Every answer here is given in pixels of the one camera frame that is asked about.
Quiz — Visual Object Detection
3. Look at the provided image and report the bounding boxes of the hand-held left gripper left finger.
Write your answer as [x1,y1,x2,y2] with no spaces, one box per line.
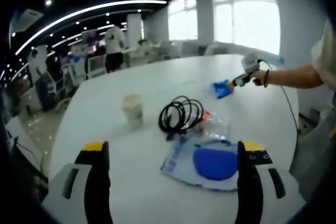
[41,141,113,224]

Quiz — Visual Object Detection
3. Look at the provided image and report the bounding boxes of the beige paper cup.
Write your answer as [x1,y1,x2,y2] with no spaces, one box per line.
[120,93,145,128]

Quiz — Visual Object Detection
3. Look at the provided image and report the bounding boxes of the ceiling air conditioner vent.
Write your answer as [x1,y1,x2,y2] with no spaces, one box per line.
[15,8,44,26]

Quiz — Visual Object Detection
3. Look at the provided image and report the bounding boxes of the grey office chair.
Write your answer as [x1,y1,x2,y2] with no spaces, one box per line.
[44,73,66,99]

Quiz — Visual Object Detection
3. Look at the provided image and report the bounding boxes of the clear water bottle red label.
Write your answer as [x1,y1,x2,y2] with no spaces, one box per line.
[193,109,229,137]

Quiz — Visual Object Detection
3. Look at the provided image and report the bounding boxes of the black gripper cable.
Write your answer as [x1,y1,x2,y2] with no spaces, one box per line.
[257,59,301,137]

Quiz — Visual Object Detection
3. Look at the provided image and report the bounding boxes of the blue mouse pad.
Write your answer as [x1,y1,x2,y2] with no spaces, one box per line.
[160,134,240,192]

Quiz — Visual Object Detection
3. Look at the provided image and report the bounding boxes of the white table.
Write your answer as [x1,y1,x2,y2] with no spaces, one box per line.
[48,53,300,224]

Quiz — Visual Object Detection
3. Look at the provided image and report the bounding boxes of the white board black frame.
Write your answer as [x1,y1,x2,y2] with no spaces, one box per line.
[4,116,49,183]

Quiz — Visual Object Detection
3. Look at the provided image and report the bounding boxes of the person's right hand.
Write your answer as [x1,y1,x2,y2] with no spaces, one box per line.
[250,68,269,86]

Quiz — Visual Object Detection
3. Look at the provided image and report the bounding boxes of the blue snack packet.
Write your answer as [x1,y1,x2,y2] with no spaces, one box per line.
[212,79,235,100]

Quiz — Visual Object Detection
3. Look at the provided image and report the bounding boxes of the person's grey trousers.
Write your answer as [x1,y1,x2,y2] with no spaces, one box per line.
[288,108,336,204]

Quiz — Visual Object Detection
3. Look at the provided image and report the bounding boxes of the person's light shirt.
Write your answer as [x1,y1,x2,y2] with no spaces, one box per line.
[311,19,336,92]

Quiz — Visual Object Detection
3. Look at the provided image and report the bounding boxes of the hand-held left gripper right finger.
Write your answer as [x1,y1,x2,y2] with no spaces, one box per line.
[235,141,307,224]

